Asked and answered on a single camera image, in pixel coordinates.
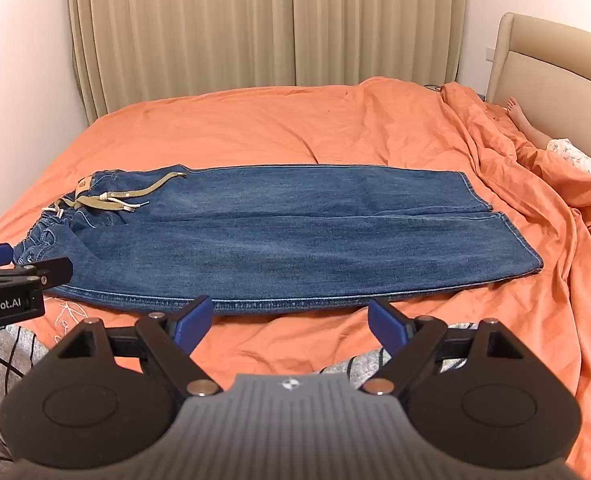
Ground orange blanket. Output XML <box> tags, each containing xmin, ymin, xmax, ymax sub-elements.
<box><xmin>0</xmin><ymin>76</ymin><xmax>591</xmax><ymax>480</ymax></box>

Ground beige padded headboard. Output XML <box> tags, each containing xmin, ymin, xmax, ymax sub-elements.
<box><xmin>485</xmin><ymin>12</ymin><xmax>591</xmax><ymax>173</ymax></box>

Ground beige curtain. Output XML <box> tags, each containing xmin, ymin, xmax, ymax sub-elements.
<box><xmin>64</xmin><ymin>0</ymin><xmax>470</xmax><ymax>125</ymax></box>

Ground grey patterned clothing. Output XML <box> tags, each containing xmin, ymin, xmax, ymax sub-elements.
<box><xmin>0</xmin><ymin>324</ymin><xmax>52</xmax><ymax>467</ymax></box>

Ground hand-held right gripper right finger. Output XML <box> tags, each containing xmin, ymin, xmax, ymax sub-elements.
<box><xmin>363</xmin><ymin>298</ymin><xmax>527</xmax><ymax>397</ymax></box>

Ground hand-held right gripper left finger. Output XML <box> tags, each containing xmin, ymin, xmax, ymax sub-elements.
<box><xmin>50</xmin><ymin>295</ymin><xmax>222</xmax><ymax>399</ymax></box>

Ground blue denim pants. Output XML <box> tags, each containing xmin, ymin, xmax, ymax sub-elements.
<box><xmin>12</xmin><ymin>162</ymin><xmax>544</xmax><ymax>317</ymax></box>

